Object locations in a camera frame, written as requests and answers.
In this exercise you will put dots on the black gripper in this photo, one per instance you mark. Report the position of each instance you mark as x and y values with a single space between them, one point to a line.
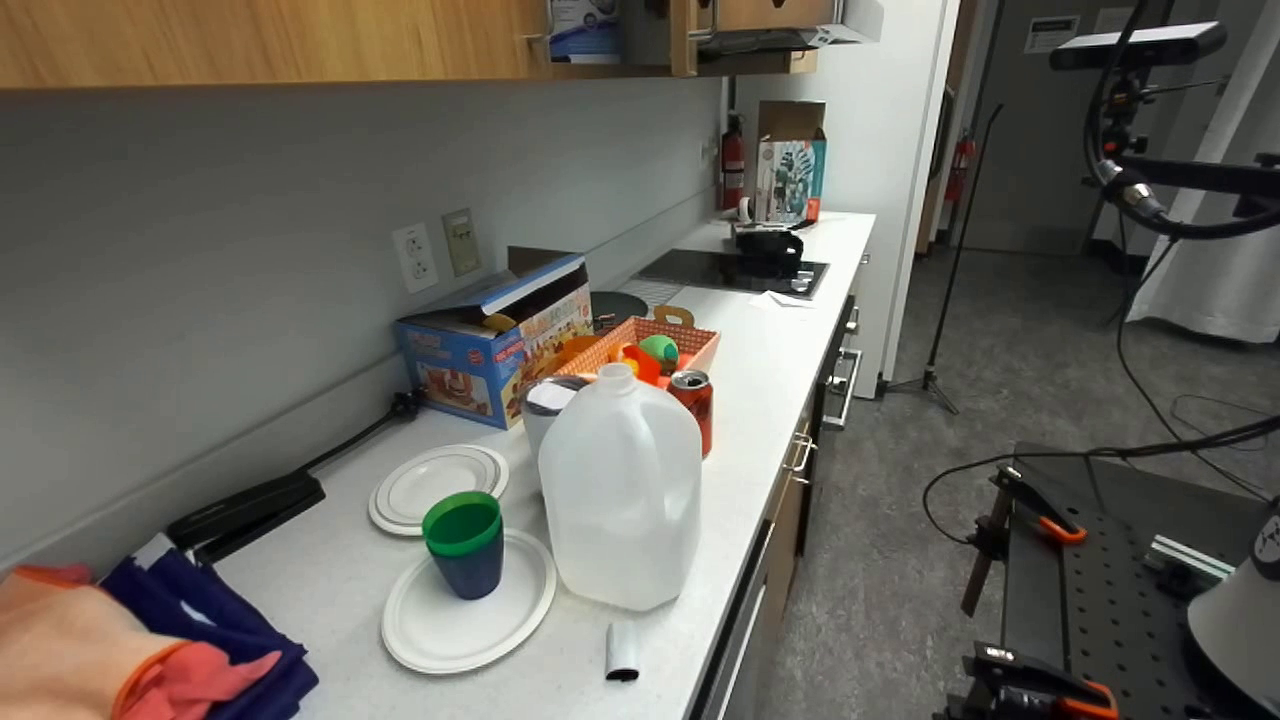
780 54

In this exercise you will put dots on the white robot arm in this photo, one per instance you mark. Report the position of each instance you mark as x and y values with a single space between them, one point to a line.
1242 625

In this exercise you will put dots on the wooden base cabinet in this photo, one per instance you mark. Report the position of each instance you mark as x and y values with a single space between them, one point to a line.
791 515

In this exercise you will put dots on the brown cardboard box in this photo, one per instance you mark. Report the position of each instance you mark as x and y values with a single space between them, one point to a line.
791 117

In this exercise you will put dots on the red fire extinguisher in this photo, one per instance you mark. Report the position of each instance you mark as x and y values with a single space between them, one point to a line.
735 165
960 168

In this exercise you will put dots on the blue white product package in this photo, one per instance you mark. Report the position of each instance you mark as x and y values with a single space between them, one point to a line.
798 178

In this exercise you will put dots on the white tall side panel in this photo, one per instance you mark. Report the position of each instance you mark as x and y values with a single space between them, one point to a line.
880 202

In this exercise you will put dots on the blue white paper package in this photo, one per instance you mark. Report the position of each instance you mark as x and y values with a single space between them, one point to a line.
585 30

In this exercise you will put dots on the black pan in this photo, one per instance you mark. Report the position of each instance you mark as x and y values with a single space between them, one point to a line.
765 250

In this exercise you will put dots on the black cooktop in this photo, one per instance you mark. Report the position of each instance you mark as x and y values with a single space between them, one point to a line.
695 275

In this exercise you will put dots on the thin black stand pole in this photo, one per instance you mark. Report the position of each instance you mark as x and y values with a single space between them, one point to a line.
957 253

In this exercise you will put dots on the black oven front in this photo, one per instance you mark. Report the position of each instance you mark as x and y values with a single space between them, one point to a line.
838 335

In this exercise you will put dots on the red checkered cardboard tray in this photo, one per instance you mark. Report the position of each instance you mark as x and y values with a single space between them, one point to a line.
695 347

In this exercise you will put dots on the dark grey plate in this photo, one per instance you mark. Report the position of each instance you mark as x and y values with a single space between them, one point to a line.
617 311

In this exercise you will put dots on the green toy ball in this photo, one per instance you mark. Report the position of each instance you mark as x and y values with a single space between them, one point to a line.
659 351

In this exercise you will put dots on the red orange toy food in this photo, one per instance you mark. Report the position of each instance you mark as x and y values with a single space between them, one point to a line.
634 367

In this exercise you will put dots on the red soda can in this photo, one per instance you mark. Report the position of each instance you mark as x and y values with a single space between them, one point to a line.
695 407

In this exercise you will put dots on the blue play food box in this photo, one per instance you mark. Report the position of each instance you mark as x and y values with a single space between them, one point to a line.
465 367

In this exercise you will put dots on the white curtain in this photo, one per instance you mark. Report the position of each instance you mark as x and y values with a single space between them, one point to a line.
1204 267

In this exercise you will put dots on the translucent plastic gallon jug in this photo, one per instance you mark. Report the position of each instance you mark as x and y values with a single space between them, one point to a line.
623 505

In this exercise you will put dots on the small white plate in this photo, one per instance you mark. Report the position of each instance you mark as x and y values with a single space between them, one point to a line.
426 486

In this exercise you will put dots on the green plastic cup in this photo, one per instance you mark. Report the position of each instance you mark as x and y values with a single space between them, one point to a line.
462 523

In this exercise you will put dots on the blue plastic cup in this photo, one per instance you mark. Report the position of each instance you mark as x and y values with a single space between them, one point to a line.
471 579

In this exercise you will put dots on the small white tube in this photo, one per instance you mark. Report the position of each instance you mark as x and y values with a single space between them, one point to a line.
623 648

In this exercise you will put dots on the black dishwasher front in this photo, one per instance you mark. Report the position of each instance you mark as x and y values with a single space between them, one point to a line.
725 682

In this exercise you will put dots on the black robot table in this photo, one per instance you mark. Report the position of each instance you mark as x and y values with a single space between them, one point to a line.
1123 614

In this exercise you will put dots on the white paper plate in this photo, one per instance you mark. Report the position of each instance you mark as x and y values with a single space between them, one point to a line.
454 634

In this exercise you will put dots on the black elongated device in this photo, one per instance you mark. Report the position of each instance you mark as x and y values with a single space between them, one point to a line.
245 515

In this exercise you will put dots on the navy blue cloth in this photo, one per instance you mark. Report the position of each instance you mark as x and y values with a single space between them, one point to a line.
226 623

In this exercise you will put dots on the black stereo camera bar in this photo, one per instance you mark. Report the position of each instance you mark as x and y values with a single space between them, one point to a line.
1135 46

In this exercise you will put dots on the beige wall switch plate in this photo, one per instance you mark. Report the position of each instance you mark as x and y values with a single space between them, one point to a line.
462 243

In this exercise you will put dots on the white wall power outlet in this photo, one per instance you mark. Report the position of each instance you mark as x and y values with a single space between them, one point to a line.
413 256

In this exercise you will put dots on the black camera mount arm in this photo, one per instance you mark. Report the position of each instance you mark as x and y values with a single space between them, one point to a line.
1227 175

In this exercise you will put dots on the wooden wall cabinet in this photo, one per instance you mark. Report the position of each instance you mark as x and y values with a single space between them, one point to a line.
265 40

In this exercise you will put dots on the silver aluminium rail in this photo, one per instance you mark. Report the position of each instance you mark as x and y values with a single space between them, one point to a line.
1190 552

